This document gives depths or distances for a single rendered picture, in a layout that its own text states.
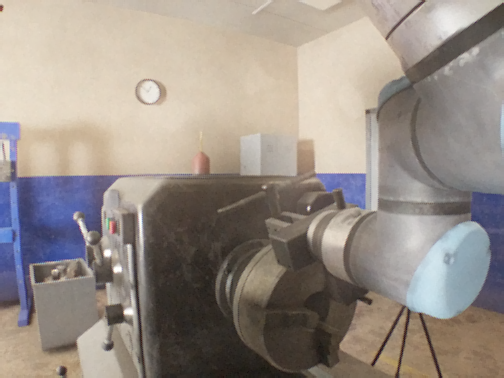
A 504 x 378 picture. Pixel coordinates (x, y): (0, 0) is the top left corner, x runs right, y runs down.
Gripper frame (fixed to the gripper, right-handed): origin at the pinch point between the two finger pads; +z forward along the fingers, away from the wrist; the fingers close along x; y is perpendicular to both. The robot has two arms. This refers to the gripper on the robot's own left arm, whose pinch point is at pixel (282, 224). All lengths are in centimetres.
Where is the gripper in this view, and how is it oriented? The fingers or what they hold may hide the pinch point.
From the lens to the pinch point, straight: 56.4
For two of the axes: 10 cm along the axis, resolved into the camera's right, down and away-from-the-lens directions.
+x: -8.7, 3.5, -3.6
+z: -4.0, -0.5, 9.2
